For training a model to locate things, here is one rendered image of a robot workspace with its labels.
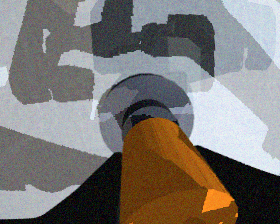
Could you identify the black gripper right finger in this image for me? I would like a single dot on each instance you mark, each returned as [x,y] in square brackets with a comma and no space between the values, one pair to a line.
[256,193]

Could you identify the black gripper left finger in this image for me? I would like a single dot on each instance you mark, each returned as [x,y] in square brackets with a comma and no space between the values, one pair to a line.
[96,201]

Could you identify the orange cylinder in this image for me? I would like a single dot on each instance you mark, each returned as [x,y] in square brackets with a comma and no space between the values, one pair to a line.
[165,180]

